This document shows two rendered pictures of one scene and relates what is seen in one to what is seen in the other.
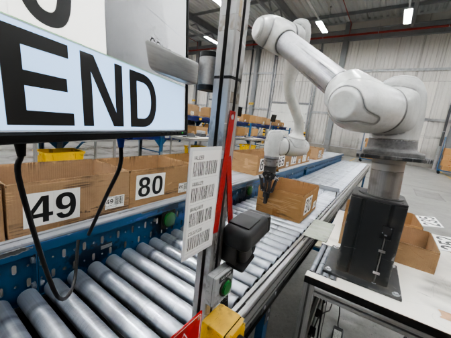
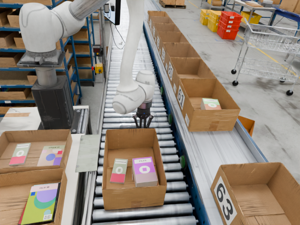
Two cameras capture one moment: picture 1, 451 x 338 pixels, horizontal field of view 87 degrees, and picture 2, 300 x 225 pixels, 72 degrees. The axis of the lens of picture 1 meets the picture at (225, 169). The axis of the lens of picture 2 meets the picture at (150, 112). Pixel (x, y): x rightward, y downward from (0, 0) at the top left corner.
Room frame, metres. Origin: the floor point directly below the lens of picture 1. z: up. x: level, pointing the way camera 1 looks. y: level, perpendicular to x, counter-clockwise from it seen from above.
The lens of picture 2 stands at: (2.15, -0.88, 1.73)
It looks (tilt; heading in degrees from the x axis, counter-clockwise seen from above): 37 degrees down; 138
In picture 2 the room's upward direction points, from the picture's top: 5 degrees clockwise
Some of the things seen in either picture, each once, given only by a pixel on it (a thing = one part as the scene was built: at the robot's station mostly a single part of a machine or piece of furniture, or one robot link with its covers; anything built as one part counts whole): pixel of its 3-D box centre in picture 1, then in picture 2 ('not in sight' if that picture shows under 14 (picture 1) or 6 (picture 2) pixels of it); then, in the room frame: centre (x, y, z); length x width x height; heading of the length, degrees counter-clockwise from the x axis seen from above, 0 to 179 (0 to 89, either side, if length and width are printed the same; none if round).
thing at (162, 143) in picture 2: (264, 219); (138, 144); (1.40, -0.27, 0.72); 0.52 x 0.05 x 0.05; 57
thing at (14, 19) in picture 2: not in sight; (37, 18); (-0.20, -0.33, 1.19); 0.40 x 0.30 x 0.10; 56
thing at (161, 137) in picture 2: (259, 222); (137, 138); (1.34, -0.24, 0.72); 0.52 x 0.05 x 0.05; 57
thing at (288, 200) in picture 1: (288, 196); (132, 164); (1.58, -0.45, 0.83); 0.39 x 0.29 x 0.17; 147
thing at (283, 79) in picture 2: not in sight; (268, 56); (0.89, 2.90, 0.52); 1.07 x 0.56 x 1.03; 35
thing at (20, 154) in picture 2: not in sight; (20, 153); (1.08, -0.90, 0.76); 0.16 x 0.07 x 0.02; 152
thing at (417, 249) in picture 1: (384, 237); (32, 152); (1.15, -0.84, 0.80); 0.38 x 0.28 x 0.10; 57
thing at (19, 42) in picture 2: not in sight; (42, 39); (-0.19, -0.33, 0.99); 0.40 x 0.30 x 0.10; 53
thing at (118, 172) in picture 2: not in sight; (119, 170); (1.52, -0.50, 0.76); 0.16 x 0.07 x 0.02; 138
